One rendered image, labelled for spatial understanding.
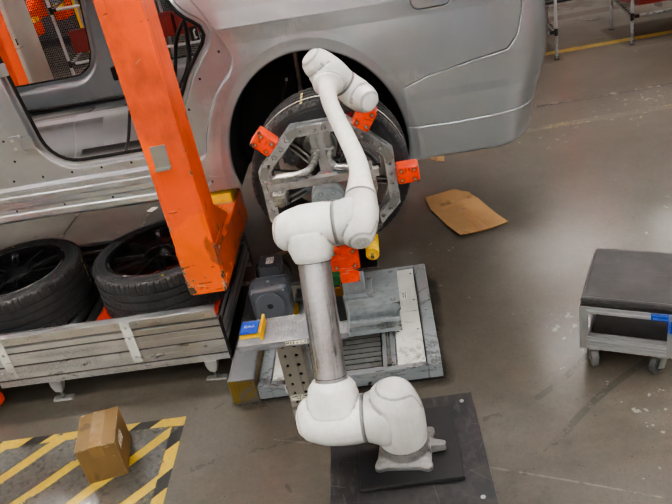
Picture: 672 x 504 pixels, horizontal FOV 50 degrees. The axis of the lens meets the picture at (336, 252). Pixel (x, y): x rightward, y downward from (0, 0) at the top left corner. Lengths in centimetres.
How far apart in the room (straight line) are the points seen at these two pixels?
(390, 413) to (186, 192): 119
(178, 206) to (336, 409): 108
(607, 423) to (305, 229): 141
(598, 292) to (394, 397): 112
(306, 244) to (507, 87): 141
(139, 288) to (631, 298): 206
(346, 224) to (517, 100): 137
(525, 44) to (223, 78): 128
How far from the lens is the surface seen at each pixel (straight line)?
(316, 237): 213
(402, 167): 286
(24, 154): 359
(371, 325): 325
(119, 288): 337
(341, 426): 224
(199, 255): 294
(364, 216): 212
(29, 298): 360
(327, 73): 241
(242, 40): 312
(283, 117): 288
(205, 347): 329
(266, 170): 287
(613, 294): 298
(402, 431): 223
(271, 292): 318
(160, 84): 268
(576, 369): 314
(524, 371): 313
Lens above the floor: 201
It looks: 29 degrees down
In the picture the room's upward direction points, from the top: 12 degrees counter-clockwise
